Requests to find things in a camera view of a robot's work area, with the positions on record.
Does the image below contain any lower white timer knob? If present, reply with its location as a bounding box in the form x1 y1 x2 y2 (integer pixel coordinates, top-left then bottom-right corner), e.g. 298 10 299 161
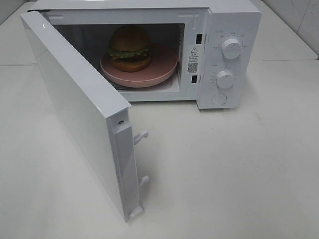
216 70 235 89

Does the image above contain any upper white power knob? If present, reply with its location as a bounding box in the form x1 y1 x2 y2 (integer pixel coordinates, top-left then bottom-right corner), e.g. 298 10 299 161
221 36 242 60

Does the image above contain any white microwave door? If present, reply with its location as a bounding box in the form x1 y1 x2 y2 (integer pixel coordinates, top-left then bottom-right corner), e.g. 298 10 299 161
21 11 149 222

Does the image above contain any white microwave oven body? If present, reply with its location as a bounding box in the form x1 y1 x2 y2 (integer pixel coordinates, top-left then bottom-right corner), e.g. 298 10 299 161
21 0 261 118

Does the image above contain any round white door button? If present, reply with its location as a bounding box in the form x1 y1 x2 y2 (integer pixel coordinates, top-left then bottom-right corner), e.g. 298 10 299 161
212 94 227 106

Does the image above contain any burger with lettuce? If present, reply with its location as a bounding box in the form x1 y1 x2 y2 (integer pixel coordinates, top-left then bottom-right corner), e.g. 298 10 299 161
107 25 151 72

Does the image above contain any white warning label sticker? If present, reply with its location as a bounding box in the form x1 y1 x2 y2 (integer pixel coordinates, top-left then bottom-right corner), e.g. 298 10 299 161
187 45 200 74

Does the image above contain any pink round plate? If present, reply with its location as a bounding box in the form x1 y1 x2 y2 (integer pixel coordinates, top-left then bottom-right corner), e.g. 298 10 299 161
100 44 178 88

